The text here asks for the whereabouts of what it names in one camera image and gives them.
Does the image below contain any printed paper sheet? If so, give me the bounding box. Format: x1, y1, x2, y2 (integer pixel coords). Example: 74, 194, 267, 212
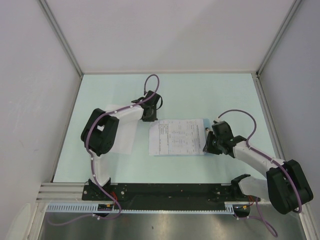
148, 117, 208, 157

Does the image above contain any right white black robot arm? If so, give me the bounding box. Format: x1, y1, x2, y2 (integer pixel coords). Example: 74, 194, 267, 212
203, 121, 314, 215

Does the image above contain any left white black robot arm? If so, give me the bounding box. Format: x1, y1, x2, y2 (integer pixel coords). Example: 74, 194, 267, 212
80, 90, 163, 200

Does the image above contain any blank white paper sheet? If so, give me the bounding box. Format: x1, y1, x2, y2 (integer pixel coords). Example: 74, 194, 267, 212
110, 107, 142, 155

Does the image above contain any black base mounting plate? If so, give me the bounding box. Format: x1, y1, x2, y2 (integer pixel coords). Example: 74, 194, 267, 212
82, 183, 261, 211

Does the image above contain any right aluminium side rail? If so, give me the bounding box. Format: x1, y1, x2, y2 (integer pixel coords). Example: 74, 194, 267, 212
251, 72, 287, 161

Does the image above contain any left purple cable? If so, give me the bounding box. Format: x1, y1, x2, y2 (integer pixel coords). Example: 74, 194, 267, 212
47, 74, 161, 227

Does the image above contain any purple cable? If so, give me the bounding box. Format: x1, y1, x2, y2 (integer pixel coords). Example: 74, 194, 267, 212
217, 109, 303, 237
47, 74, 161, 227

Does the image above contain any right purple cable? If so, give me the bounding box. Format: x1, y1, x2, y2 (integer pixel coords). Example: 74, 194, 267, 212
217, 109, 303, 237

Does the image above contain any white slotted cable duct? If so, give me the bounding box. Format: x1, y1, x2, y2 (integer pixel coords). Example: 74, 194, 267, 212
46, 201, 237, 215

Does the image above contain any aluminium front rail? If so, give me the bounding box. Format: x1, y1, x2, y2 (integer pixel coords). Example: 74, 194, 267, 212
36, 182, 307, 204

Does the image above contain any left aluminium corner post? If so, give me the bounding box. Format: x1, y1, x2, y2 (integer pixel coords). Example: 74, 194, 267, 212
36, 0, 84, 79

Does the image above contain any aluminium corner post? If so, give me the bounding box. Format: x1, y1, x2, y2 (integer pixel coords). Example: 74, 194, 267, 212
255, 0, 304, 76
36, 0, 84, 79

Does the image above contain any right aluminium corner post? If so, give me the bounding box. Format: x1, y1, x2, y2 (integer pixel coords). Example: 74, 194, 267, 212
255, 0, 304, 76

